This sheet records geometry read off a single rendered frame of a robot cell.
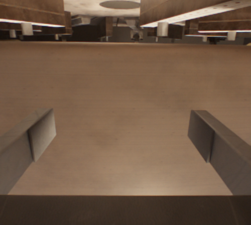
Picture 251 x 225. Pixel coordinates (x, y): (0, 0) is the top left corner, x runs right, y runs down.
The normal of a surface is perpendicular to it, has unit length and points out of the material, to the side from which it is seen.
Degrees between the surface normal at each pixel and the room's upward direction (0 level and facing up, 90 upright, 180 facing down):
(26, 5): 90
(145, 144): 90
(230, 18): 90
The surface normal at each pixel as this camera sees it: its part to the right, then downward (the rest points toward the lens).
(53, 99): -0.02, 0.30
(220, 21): -0.51, 0.25
